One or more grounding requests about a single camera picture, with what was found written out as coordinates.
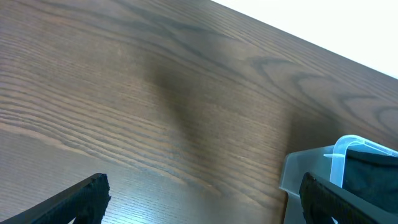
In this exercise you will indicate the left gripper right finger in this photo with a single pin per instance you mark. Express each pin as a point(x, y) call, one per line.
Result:
point(324, 202)

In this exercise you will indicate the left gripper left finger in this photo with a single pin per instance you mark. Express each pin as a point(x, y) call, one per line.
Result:
point(84, 202)

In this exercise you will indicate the clear plastic storage bin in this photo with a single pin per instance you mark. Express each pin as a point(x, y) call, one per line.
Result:
point(328, 162)

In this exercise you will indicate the black garment with band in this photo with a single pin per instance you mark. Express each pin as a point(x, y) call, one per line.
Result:
point(373, 178)

